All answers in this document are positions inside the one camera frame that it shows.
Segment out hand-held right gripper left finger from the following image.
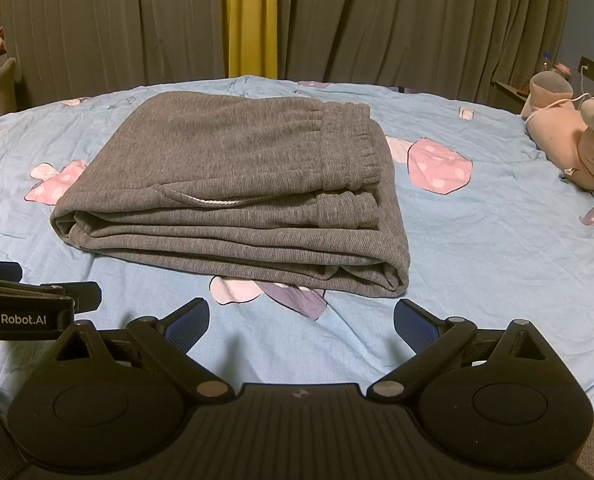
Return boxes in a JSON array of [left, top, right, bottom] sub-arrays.
[[32, 297, 230, 401]]

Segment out grey curtain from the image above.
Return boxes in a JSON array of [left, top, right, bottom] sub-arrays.
[[274, 0, 572, 98], [0, 0, 230, 111]]

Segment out white cable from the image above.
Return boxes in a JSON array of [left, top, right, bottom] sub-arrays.
[[524, 64, 594, 122]]

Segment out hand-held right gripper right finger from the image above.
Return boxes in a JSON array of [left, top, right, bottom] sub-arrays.
[[367, 299, 572, 401]]

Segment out dark wooden nightstand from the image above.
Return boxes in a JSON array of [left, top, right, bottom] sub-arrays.
[[494, 80, 535, 115]]

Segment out yellow curtain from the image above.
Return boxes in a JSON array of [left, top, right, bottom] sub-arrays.
[[222, 0, 282, 79]]

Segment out grey pants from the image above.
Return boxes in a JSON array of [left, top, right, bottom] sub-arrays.
[[50, 91, 410, 297]]

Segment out light blue printed bedsheet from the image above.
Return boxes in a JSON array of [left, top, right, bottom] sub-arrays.
[[0, 75, 594, 411]]

